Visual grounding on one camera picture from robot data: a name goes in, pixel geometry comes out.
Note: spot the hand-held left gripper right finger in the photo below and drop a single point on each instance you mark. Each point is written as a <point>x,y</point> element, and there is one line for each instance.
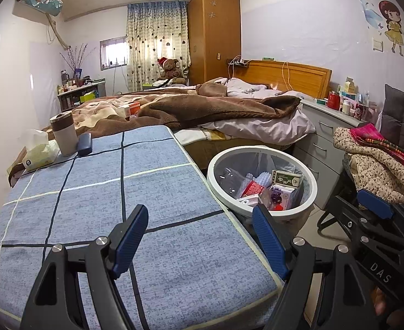
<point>269,240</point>

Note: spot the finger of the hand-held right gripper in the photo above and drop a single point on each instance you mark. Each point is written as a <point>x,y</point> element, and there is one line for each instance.
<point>353,218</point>
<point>375,203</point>

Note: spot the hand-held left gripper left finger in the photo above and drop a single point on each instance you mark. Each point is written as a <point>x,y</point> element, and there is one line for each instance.
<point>133,237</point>

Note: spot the white round trash bin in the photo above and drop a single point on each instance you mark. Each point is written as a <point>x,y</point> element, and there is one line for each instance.
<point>284,215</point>

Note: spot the purple milk carton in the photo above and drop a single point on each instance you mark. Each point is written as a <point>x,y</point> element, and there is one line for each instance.
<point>282,196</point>

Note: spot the red medicine box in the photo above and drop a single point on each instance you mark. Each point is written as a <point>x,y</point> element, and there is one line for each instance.
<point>253,189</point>

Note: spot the lilac foam sleeve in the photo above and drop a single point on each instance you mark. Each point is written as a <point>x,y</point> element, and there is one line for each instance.
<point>265,178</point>

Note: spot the beige green box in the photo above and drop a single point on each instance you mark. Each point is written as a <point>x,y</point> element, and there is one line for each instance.
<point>287,178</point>

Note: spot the person's right hand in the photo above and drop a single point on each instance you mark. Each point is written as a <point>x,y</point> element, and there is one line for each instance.
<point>381,304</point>

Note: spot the red plaid cloth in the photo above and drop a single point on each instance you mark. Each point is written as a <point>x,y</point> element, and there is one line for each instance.
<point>387,142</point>

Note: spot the grey nightstand with drawers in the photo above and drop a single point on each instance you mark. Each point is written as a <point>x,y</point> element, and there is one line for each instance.
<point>322,144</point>

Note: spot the dark grey cushion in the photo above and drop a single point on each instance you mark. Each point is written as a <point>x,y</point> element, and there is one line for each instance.
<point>403,117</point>

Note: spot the red cartoon face mug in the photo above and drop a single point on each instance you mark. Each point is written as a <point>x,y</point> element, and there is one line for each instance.
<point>359,111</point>

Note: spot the white bottle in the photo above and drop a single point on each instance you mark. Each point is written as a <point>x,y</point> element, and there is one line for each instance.
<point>345,106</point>

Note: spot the dark blue glasses case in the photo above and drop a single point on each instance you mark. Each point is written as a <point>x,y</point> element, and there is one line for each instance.
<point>85,144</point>

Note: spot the red jar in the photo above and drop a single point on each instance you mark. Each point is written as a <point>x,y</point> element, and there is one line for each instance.
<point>333,100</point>

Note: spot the cream carton box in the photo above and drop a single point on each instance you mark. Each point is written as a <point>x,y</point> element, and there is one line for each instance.
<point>349,85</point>

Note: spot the white tumbler with brown lid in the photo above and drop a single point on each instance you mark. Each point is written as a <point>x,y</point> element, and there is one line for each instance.
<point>64,134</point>

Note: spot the yellow bed sheet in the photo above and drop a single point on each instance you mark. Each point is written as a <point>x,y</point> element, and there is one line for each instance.
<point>202,134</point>

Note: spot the soft tissue pack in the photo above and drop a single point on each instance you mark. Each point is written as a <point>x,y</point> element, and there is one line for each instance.
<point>38,151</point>

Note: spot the orange and white box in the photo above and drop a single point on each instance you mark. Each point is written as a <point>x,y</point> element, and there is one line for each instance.
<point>129,109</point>

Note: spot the brown fleece blanket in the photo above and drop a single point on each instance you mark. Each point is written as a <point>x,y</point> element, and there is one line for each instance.
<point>188,110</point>

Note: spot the wooden bed headboard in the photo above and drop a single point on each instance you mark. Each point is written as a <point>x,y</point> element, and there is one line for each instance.
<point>301,75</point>

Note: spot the cluttered side desk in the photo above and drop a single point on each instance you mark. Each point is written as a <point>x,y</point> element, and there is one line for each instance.
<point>81,92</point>

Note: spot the brown teddy bear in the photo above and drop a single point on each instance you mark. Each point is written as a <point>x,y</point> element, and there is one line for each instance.
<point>170,72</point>

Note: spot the power strip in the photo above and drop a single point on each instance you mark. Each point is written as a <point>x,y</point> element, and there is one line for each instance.
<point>238,63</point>

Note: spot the small window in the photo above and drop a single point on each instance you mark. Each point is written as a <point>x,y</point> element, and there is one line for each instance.
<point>114,53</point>

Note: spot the dried flower branches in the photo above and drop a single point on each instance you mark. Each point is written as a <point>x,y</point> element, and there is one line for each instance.
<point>76,56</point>

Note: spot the heart patterned curtain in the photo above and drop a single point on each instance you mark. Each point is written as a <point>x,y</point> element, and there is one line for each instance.
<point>157,41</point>

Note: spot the wooden wardrobe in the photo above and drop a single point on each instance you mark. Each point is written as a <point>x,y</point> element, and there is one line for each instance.
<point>214,31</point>

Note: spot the wrapped air conditioner pipe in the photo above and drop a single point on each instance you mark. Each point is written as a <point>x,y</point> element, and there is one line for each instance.
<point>55,32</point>

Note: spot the white wall switch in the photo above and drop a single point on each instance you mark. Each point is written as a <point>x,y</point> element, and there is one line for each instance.
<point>378,44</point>

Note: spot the cartoon girl wall sticker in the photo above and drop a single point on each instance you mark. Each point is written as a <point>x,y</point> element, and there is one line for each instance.
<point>392,24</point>

